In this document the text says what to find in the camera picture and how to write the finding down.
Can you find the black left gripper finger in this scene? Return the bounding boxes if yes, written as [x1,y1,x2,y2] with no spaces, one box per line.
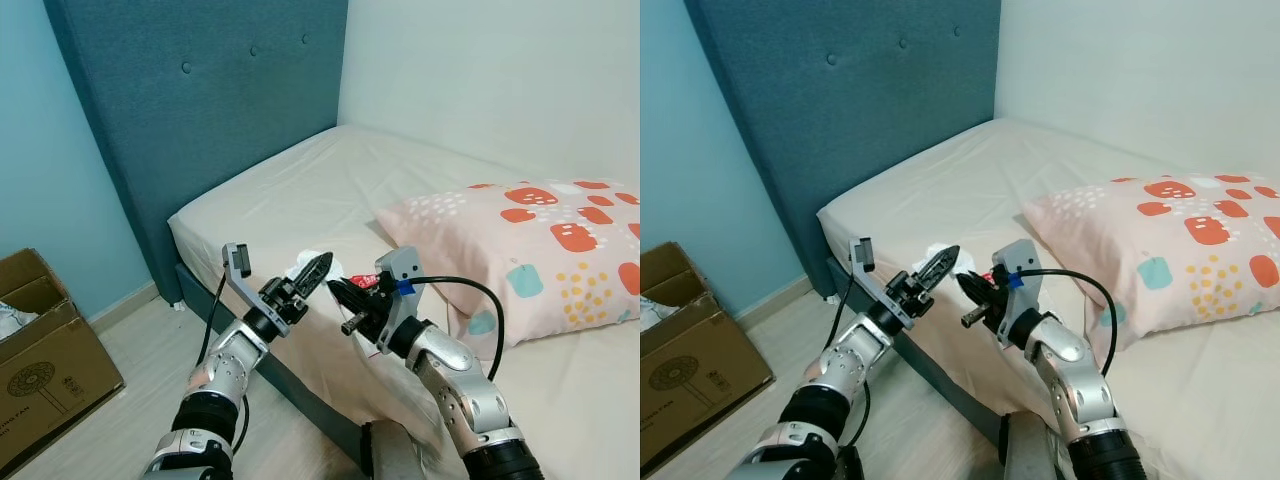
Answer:
[915,249,956,281]
[300,256,335,298]
[924,253,959,293]
[291,252,332,286]

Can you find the pink patterned pillow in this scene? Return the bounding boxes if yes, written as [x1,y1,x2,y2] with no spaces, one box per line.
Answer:
[375,180,641,349]
[1020,173,1280,353]

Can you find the mattress with cream sheet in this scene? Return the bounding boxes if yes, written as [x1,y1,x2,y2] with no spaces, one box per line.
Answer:
[817,118,1280,480]
[167,124,641,480]

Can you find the blue upholstered headboard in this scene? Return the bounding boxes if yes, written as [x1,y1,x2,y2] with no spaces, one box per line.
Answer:
[42,0,349,306]
[685,0,1002,299]

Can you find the brown cardboard box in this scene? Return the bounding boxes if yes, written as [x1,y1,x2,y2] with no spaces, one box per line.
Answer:
[640,242,777,475]
[0,248,127,475]

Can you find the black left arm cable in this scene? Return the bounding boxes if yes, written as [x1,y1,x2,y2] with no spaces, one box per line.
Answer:
[828,265,873,446]
[198,270,251,456]

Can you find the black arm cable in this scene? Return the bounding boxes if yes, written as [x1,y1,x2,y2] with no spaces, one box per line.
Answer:
[828,265,873,446]
[408,276,505,383]
[198,270,251,456]
[1036,266,1116,376]

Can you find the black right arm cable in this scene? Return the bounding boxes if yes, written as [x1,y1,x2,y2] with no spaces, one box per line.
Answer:
[1036,266,1116,376]
[408,276,505,383]

